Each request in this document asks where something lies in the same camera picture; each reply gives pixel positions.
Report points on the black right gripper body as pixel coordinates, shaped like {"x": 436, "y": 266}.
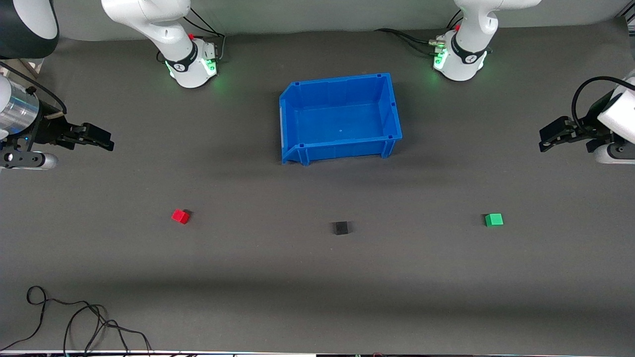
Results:
{"x": 48, "y": 131}

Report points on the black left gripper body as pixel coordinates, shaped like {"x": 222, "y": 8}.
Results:
{"x": 584, "y": 130}

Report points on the small green cube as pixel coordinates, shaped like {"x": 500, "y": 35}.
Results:
{"x": 494, "y": 219}

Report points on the small red cube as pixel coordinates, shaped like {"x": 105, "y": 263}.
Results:
{"x": 180, "y": 216}

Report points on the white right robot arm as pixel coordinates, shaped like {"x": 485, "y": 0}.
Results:
{"x": 163, "y": 29}

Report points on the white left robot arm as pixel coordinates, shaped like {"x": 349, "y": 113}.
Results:
{"x": 469, "y": 29}

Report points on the small black cube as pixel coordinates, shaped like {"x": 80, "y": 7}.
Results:
{"x": 341, "y": 228}

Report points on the beige cardboard box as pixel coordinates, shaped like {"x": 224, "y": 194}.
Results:
{"x": 20, "y": 67}

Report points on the blue plastic storage bin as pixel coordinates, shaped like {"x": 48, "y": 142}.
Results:
{"x": 342, "y": 116}

